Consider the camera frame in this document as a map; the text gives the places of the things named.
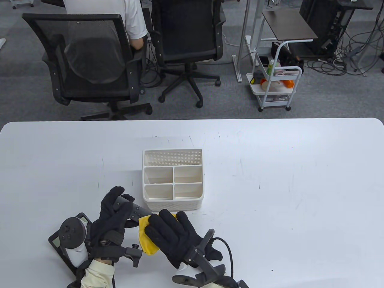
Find person's right hand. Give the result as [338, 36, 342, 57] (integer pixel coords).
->
[145, 209, 224, 269]

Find person's left hand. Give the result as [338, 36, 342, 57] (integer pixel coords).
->
[90, 186, 139, 250]

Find yellow cleaning cloth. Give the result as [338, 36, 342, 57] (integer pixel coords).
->
[138, 213, 178, 256]

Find black remote control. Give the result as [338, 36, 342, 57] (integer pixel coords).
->
[112, 196, 154, 224]

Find black calculator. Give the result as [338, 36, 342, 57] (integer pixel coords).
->
[48, 212, 93, 279]

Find white plastic organizer basket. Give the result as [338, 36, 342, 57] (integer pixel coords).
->
[142, 149, 205, 211]

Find white rolling cart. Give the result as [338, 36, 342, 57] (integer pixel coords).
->
[247, 40, 303, 112]

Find white metal desk leg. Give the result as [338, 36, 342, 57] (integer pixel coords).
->
[232, 0, 261, 83]

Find black padded office chair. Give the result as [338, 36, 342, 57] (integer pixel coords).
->
[150, 0, 227, 108]

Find black mesh office chair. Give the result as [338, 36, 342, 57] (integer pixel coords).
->
[22, 13, 153, 120]

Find black bag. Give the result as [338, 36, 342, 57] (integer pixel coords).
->
[271, 41, 304, 75]

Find brown top side table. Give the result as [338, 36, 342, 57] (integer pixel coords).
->
[255, 8, 318, 69]

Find black computer tower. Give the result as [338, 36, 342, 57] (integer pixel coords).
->
[299, 0, 354, 57]

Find black sensor cable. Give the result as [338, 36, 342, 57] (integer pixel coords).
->
[212, 237, 234, 279]

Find black floor cables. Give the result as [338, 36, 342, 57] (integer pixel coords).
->
[139, 40, 166, 88]

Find tangle of black cables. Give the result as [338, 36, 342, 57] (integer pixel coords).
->
[304, 12, 384, 78]

